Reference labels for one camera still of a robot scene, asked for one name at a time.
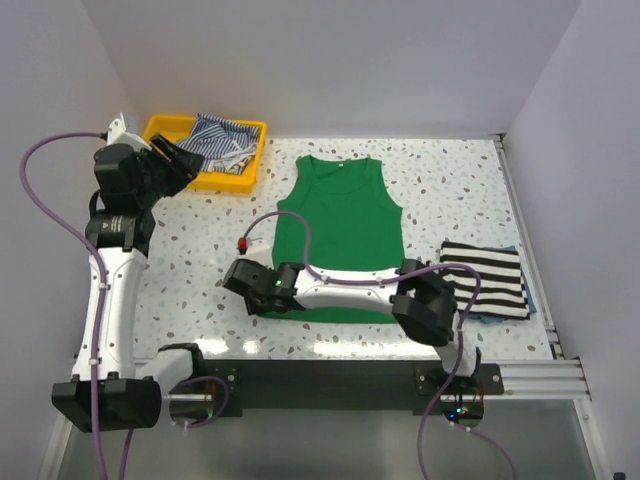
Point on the blue striped tank top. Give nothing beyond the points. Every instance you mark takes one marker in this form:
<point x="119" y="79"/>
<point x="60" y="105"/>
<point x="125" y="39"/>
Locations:
<point x="227" y="146"/>

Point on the green tank top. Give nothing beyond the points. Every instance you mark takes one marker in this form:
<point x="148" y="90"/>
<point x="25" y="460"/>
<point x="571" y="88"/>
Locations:
<point x="355" y="226"/>

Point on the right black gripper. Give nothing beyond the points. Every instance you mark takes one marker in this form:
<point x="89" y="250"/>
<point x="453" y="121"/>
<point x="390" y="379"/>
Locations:
<point x="255" y="306"/>

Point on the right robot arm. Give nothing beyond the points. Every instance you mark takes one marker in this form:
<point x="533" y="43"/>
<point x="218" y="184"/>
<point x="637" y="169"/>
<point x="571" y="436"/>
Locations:
<point x="416" y="295"/>

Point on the yellow plastic tray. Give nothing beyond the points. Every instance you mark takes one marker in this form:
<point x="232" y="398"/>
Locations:
<point x="175" y="127"/>

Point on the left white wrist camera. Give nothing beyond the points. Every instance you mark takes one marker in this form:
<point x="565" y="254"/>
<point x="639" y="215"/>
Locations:
<point x="122" y="130"/>

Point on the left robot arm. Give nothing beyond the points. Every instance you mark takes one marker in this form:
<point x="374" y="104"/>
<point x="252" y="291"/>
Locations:
<point x="107" y="391"/>

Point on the black white striped tank top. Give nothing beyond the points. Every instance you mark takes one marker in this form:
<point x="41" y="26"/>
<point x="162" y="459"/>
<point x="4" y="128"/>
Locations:
<point x="503" y="294"/>

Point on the aluminium frame rail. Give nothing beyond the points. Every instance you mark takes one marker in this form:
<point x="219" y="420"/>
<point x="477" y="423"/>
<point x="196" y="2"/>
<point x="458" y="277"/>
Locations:
<point x="537" y="380"/>

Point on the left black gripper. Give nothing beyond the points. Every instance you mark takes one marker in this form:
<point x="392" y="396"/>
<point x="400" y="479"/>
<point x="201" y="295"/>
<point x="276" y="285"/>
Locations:
<point x="182" y="166"/>

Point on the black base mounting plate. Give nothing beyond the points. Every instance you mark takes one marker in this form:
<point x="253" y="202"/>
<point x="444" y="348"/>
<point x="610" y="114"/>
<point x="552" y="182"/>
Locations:
<point x="309" y="385"/>

